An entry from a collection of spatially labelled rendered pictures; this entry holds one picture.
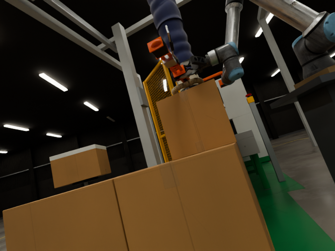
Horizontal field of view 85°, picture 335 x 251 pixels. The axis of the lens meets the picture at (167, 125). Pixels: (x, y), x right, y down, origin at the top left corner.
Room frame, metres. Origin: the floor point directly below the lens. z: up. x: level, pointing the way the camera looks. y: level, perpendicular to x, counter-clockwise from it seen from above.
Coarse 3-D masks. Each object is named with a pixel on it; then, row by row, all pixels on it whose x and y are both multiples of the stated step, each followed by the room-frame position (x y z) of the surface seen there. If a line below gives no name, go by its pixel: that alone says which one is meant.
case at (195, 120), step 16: (176, 96) 1.13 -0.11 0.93; (192, 96) 1.10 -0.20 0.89; (208, 96) 1.07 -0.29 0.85; (160, 112) 1.17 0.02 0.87; (176, 112) 1.14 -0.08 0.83; (192, 112) 1.11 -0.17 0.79; (208, 112) 1.08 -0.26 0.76; (224, 112) 1.05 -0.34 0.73; (176, 128) 1.15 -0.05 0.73; (192, 128) 1.12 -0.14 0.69; (208, 128) 1.09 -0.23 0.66; (224, 128) 1.06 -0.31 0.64; (176, 144) 1.15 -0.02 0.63; (192, 144) 1.13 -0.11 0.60; (208, 144) 1.10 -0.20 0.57; (224, 144) 1.07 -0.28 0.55
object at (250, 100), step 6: (252, 96) 2.11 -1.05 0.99; (252, 102) 2.12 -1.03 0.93; (252, 108) 2.13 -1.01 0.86; (258, 114) 2.12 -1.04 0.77; (258, 120) 2.12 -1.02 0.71; (258, 126) 2.13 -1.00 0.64; (264, 132) 2.12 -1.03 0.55; (264, 138) 2.13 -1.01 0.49; (270, 144) 2.12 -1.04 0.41; (270, 150) 2.12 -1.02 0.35; (270, 156) 2.13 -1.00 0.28; (276, 162) 2.12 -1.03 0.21; (276, 168) 2.13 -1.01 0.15; (276, 174) 2.16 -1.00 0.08; (282, 174) 2.12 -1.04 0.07; (282, 180) 2.12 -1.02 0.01
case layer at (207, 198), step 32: (192, 160) 0.53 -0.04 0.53; (224, 160) 0.50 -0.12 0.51; (64, 192) 0.93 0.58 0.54; (96, 192) 0.64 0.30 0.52; (128, 192) 0.60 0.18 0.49; (160, 192) 0.57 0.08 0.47; (192, 192) 0.54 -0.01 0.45; (224, 192) 0.51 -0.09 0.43; (32, 224) 0.75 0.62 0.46; (64, 224) 0.70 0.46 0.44; (96, 224) 0.65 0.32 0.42; (128, 224) 0.61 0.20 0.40; (160, 224) 0.58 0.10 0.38; (192, 224) 0.55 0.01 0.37; (224, 224) 0.52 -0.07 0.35; (256, 224) 0.49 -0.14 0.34
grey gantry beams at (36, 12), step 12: (12, 0) 1.97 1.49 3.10; (24, 0) 2.07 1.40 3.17; (180, 0) 2.89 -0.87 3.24; (36, 12) 2.22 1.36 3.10; (264, 12) 3.72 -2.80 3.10; (48, 24) 2.46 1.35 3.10; (60, 24) 2.59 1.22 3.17; (144, 24) 3.18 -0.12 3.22; (72, 36) 2.83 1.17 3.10; (96, 48) 3.37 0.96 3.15; (108, 60) 3.79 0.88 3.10
